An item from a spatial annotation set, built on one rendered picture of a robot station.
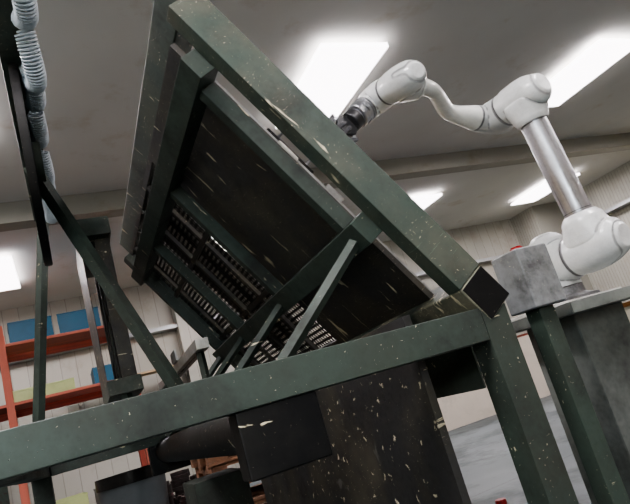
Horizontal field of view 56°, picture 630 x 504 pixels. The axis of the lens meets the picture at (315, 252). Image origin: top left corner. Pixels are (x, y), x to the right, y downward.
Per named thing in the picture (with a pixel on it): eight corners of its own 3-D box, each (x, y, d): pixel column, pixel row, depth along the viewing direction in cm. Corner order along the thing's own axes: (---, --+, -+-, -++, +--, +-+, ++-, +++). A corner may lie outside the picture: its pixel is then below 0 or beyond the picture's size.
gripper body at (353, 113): (351, 102, 202) (335, 117, 198) (369, 120, 203) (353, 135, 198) (343, 114, 209) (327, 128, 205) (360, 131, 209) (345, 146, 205)
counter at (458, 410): (573, 386, 722) (550, 325, 740) (426, 439, 629) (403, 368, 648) (534, 393, 783) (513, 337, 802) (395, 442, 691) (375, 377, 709)
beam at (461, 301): (492, 320, 161) (511, 293, 167) (461, 290, 161) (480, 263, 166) (271, 403, 356) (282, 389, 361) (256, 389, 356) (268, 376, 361)
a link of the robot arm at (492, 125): (462, 111, 241) (485, 92, 230) (495, 117, 249) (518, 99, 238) (469, 139, 237) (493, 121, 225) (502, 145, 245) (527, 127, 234)
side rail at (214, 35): (460, 290, 161) (480, 264, 167) (167, 5, 160) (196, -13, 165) (448, 296, 167) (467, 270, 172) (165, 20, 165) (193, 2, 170)
